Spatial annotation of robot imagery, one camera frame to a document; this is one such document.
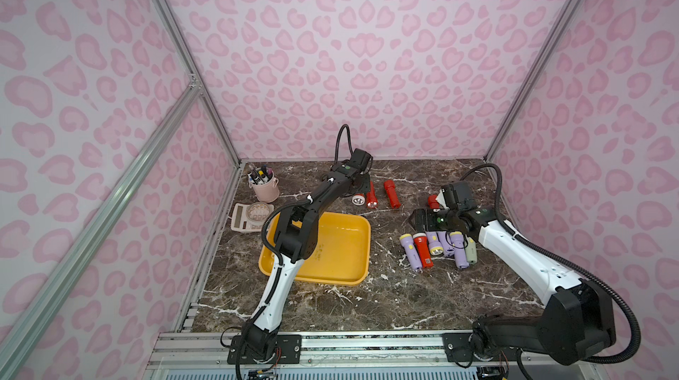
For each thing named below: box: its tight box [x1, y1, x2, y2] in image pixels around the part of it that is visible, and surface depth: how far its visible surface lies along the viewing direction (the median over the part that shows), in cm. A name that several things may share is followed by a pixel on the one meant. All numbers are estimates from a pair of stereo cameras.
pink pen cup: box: [248, 170, 280, 203], surface depth 103 cm
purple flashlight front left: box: [399, 233, 422, 271], surface depth 92 cm
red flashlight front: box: [411, 232, 435, 269], surface depth 92 cm
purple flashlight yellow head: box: [426, 231, 444, 257], surface depth 92 cm
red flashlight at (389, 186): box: [383, 179, 402, 210], surface depth 106 cm
